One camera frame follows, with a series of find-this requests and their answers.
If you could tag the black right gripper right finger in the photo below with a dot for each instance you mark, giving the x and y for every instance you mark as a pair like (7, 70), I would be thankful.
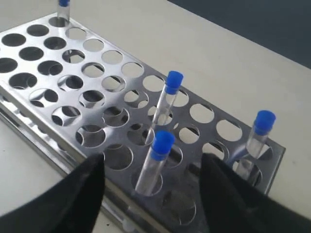
(232, 205)

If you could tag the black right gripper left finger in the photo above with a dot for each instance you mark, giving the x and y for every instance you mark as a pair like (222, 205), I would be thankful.
(70, 206)

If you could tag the blue-capped tube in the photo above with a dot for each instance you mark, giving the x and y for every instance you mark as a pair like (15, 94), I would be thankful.
(165, 102)
(261, 128)
(63, 12)
(154, 162)

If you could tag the stainless steel test tube rack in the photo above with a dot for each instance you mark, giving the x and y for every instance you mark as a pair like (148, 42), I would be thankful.
(71, 94)

